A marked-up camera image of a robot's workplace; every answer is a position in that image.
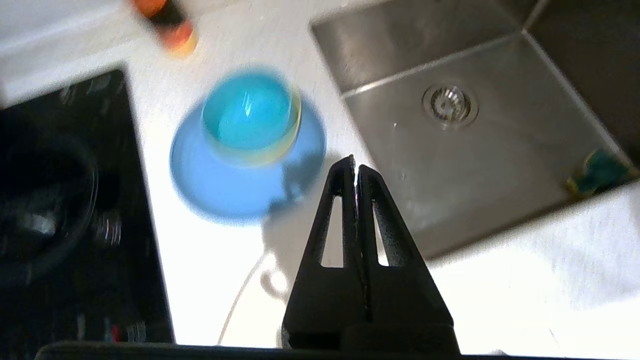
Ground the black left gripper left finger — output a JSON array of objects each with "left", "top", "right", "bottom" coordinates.
[{"left": 281, "top": 154, "right": 369, "bottom": 352}]

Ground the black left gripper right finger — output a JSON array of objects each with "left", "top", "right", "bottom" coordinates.
[{"left": 356, "top": 164, "right": 461, "bottom": 354}]

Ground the light blue plate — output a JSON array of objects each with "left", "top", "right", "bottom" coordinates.
[{"left": 168, "top": 92, "right": 328, "bottom": 226}]

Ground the yellow plastic bowl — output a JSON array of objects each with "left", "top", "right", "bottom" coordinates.
[{"left": 202, "top": 82, "right": 304, "bottom": 168}]

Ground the teal plastic bowl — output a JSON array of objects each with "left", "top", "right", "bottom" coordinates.
[{"left": 200, "top": 70, "right": 296, "bottom": 152}]

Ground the yellow sponge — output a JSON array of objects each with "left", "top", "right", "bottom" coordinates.
[{"left": 565, "top": 148, "right": 638, "bottom": 198}]

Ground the orange-label dish soap bottle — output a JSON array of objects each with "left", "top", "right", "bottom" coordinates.
[{"left": 129, "top": 0, "right": 199, "bottom": 58}]

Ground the stainless steel sink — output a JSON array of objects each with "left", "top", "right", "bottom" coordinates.
[{"left": 309, "top": 0, "right": 640, "bottom": 261}]

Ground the metal sink drain strainer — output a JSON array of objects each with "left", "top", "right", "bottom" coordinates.
[{"left": 421, "top": 83, "right": 481, "bottom": 130}]

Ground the black induction cooktop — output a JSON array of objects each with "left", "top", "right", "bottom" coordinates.
[{"left": 0, "top": 67, "right": 177, "bottom": 351}]

